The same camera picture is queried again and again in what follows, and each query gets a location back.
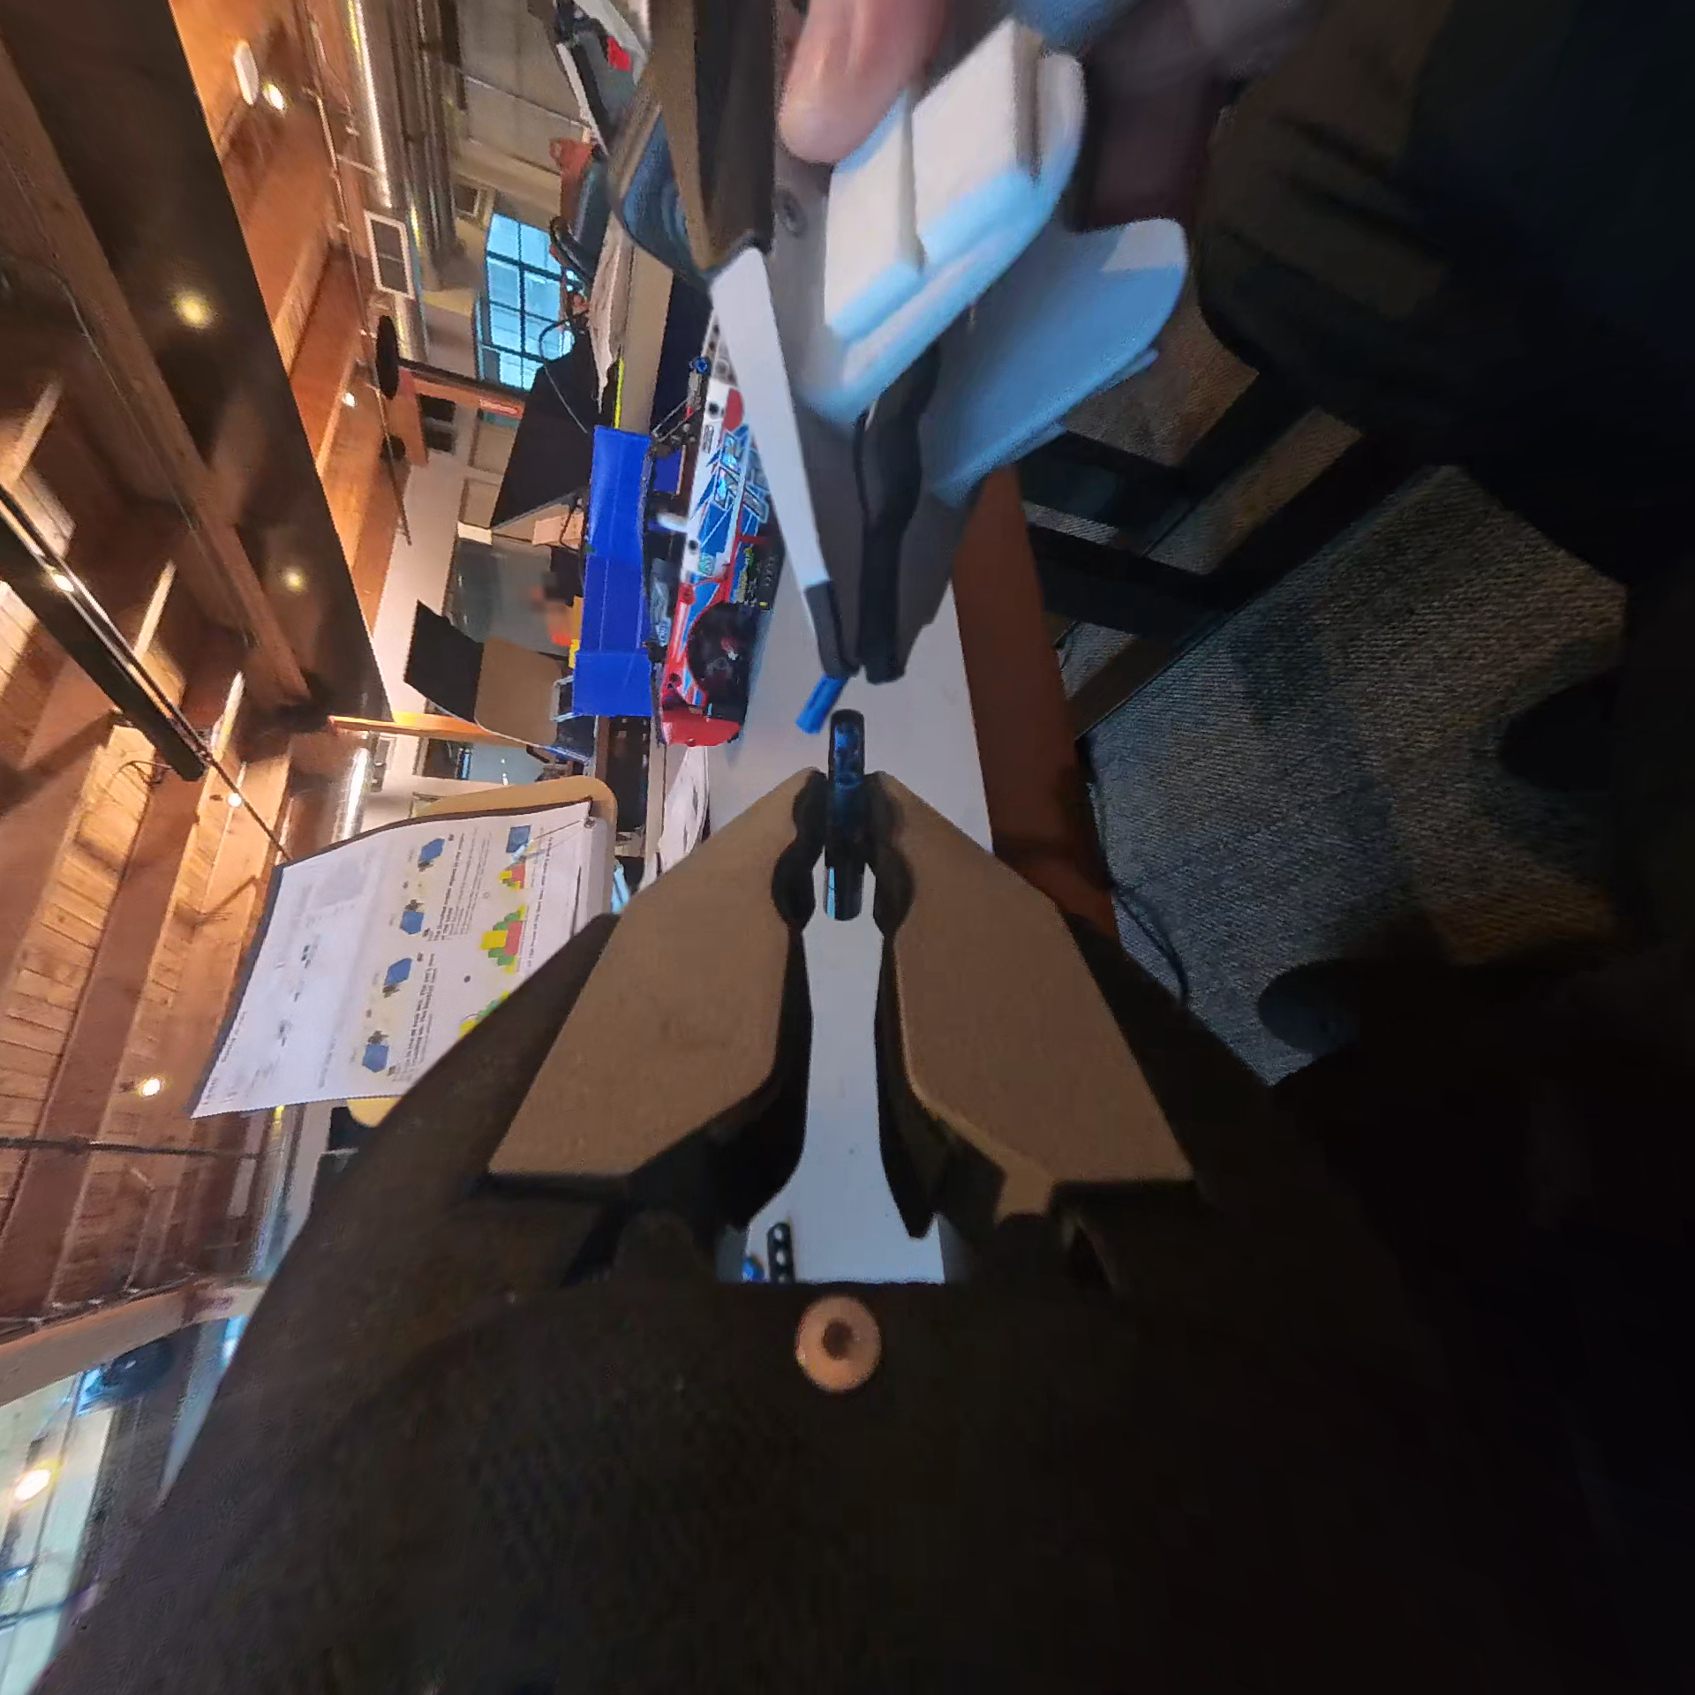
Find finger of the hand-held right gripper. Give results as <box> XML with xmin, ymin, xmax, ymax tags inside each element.
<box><xmin>765</xmin><ymin>21</ymin><xmax>1190</xmax><ymax>685</ymax></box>
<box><xmin>708</xmin><ymin>247</ymin><xmax>852</xmax><ymax>679</ymax></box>

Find red toy brick car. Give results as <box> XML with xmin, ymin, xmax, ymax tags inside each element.
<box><xmin>650</xmin><ymin>331</ymin><xmax>782</xmax><ymax>748</ymax></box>

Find black beam assembly blue pins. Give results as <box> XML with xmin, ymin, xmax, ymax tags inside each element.
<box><xmin>824</xmin><ymin>711</ymin><xmax>877</xmax><ymax>923</ymax></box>

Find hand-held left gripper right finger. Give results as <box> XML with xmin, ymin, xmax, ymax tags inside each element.
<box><xmin>868</xmin><ymin>771</ymin><xmax>1197</xmax><ymax>1240</ymax></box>

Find light grey desk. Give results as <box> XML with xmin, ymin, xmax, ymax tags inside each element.
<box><xmin>583</xmin><ymin>197</ymin><xmax>1120</xmax><ymax>1285</ymax></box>

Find person's right hand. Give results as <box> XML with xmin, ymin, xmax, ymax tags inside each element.
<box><xmin>782</xmin><ymin>0</ymin><xmax>955</xmax><ymax>163</ymax></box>

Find wooden board with paper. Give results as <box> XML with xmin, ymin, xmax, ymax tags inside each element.
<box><xmin>191</xmin><ymin>778</ymin><xmax>621</xmax><ymax>1120</ymax></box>

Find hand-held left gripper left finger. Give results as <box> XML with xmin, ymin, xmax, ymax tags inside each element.
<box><xmin>487</xmin><ymin>768</ymin><xmax>825</xmax><ymax>1233</ymax></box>

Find blue plastic bin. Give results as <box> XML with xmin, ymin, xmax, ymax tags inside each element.
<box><xmin>572</xmin><ymin>424</ymin><xmax>691</xmax><ymax>722</ymax></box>

